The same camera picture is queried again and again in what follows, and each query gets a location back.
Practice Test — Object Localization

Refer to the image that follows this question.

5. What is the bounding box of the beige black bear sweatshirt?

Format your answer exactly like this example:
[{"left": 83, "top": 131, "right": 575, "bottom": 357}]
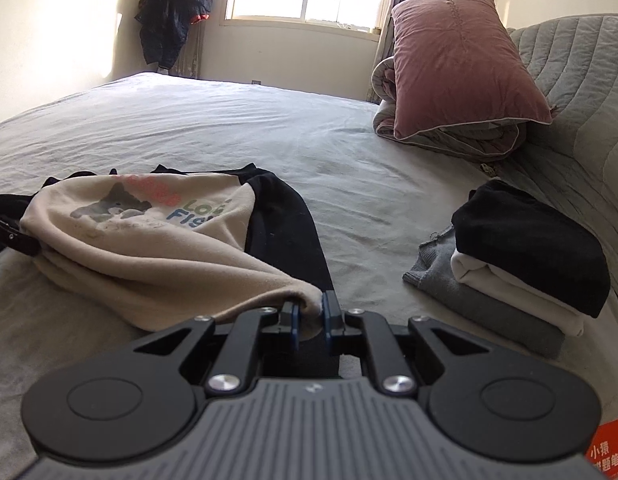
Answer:
[{"left": 0, "top": 165, "right": 333, "bottom": 332}]

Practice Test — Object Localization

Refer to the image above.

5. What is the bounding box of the folded grey sweater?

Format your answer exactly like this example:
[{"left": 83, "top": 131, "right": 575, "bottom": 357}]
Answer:
[{"left": 402, "top": 226, "right": 566, "bottom": 359}]

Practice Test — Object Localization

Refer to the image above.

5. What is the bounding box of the folded white garment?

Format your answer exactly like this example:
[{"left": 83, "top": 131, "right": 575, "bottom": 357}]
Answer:
[{"left": 450, "top": 249, "right": 584, "bottom": 337}]

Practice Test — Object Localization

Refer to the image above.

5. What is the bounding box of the folded black garment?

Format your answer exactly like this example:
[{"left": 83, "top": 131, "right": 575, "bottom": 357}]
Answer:
[{"left": 451, "top": 179, "right": 610, "bottom": 318}]

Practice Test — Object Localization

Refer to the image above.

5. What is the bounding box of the red booklet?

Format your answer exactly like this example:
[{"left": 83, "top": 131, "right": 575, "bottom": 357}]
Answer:
[{"left": 586, "top": 419, "right": 618, "bottom": 479}]

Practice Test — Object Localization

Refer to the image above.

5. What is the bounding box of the folded grey pink quilt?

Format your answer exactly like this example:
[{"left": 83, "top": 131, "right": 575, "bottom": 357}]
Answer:
[{"left": 371, "top": 56, "right": 530, "bottom": 164}]

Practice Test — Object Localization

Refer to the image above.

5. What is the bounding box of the hanging navy jacket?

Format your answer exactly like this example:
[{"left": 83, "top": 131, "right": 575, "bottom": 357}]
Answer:
[{"left": 134, "top": 0, "right": 213, "bottom": 73}]

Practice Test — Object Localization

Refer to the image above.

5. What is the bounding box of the pink velvet pillow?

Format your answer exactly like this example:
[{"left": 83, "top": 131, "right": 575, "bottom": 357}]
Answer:
[{"left": 391, "top": 0, "right": 552, "bottom": 140}]

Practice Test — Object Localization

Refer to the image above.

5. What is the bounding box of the grey quilted headboard cover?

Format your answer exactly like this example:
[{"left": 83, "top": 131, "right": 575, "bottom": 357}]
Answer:
[{"left": 498, "top": 14, "right": 618, "bottom": 297}]

